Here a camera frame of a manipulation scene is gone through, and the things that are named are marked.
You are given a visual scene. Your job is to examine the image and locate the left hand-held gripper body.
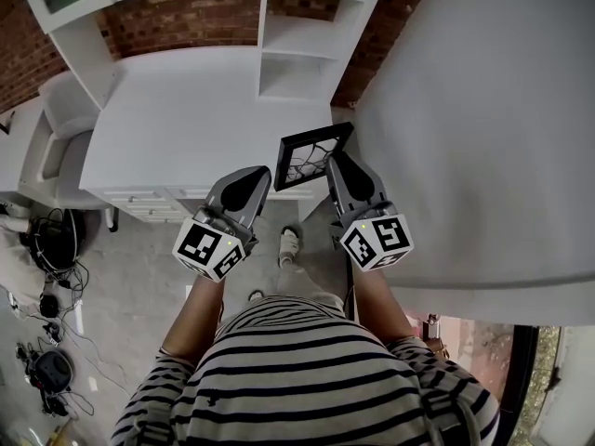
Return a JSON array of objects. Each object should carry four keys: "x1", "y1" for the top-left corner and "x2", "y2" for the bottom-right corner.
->
[{"x1": 172, "y1": 165, "x2": 272, "y2": 282}]

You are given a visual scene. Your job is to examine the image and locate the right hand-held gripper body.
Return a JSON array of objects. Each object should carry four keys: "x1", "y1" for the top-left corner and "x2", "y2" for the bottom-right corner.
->
[{"x1": 324, "y1": 151, "x2": 416, "y2": 274}]

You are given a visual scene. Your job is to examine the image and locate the black picture frame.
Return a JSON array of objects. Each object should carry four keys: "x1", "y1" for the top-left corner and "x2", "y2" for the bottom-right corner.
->
[{"x1": 273, "y1": 122, "x2": 357, "y2": 192}]

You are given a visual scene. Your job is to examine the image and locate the white shelf unit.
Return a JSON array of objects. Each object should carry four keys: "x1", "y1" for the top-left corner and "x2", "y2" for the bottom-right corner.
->
[{"x1": 92, "y1": 0, "x2": 394, "y2": 109}]

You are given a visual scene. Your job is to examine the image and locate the person's right forearm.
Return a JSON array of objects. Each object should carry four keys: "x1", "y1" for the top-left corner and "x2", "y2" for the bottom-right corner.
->
[{"x1": 350, "y1": 265, "x2": 417, "y2": 346}]

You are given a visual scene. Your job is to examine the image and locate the person's left forearm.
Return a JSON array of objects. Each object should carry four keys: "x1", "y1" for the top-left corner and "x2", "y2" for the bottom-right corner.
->
[{"x1": 160, "y1": 274, "x2": 229, "y2": 366}]

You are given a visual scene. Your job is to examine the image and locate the person's right shoe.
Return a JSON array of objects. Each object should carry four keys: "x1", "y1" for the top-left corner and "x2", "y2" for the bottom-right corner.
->
[{"x1": 277, "y1": 225, "x2": 303, "y2": 269}]

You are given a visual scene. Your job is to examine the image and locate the white desk with drawers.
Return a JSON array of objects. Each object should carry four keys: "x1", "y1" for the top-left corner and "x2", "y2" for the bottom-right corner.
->
[{"x1": 78, "y1": 44, "x2": 336, "y2": 225}]

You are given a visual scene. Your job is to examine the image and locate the black table leg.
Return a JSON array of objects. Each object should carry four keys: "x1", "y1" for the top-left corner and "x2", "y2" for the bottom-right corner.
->
[{"x1": 344, "y1": 248, "x2": 360, "y2": 321}]

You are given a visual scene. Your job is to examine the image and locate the beige trousers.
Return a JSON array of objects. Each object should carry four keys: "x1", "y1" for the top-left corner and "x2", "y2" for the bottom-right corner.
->
[{"x1": 273, "y1": 267, "x2": 348, "y2": 320}]

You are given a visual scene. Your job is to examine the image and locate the large white table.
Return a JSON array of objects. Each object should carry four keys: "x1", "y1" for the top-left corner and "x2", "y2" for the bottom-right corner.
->
[{"x1": 301, "y1": 0, "x2": 595, "y2": 327}]

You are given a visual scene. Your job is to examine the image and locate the white armchair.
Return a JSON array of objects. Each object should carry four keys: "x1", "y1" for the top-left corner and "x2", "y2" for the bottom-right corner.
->
[{"x1": 18, "y1": 70, "x2": 117, "y2": 211}]

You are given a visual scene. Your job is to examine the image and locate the striped shirt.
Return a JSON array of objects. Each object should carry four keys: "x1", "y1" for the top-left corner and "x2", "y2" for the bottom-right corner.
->
[{"x1": 111, "y1": 295, "x2": 501, "y2": 446}]

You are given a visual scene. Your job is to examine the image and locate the round black device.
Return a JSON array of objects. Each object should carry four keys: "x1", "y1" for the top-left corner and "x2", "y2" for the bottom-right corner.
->
[{"x1": 33, "y1": 349, "x2": 76, "y2": 392}]

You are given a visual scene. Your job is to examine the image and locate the dark framed window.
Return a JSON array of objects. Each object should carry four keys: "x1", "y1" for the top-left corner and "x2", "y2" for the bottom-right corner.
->
[{"x1": 504, "y1": 325, "x2": 595, "y2": 446}]

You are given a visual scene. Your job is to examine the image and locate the tangle of black cables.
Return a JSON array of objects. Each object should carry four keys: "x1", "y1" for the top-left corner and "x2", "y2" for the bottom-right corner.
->
[{"x1": 18, "y1": 206, "x2": 92, "y2": 293}]

